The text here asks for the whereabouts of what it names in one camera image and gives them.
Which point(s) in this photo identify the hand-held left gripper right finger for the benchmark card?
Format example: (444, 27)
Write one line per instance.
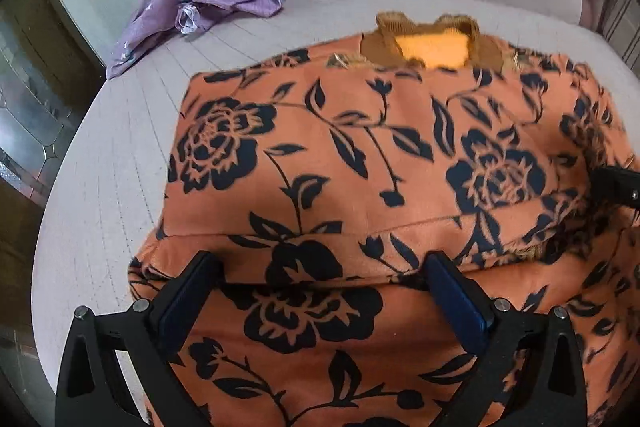
(460, 307)

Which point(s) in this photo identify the pink quilted bed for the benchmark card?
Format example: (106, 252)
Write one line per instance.
(125, 132)

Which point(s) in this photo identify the wooden cabinet with glass door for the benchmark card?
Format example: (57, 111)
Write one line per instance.
(40, 82)

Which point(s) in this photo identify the beige patterned rug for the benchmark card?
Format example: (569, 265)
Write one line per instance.
(622, 22)

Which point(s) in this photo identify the orange black floral garment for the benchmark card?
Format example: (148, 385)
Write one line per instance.
(350, 157)

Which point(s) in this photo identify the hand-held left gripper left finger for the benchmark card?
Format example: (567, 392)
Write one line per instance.
(180, 307)

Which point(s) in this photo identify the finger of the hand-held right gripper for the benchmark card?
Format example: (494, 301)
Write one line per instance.
(617, 184)

